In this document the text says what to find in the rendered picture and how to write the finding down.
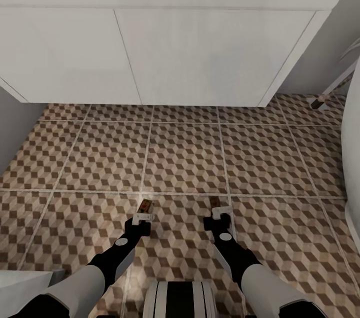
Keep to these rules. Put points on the serving cart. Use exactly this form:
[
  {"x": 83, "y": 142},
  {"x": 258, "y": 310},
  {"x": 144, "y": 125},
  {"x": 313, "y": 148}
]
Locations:
[{"x": 17, "y": 287}]

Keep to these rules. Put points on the robot trunk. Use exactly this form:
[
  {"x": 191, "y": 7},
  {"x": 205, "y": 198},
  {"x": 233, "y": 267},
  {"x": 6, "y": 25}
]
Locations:
[{"x": 180, "y": 299}]

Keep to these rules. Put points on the furniture sink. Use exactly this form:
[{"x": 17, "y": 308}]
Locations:
[{"x": 154, "y": 52}]

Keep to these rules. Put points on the bathtub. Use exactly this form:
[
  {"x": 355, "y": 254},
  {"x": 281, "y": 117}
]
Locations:
[{"x": 350, "y": 138}]

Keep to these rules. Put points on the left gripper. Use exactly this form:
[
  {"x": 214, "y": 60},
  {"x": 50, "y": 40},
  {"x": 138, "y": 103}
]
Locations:
[{"x": 142, "y": 230}]

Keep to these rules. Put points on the mousetrap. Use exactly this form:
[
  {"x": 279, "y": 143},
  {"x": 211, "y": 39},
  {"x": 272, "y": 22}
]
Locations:
[
  {"x": 145, "y": 205},
  {"x": 215, "y": 201}
]

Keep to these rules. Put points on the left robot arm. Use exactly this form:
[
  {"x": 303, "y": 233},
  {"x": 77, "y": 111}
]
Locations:
[{"x": 77, "y": 295}]

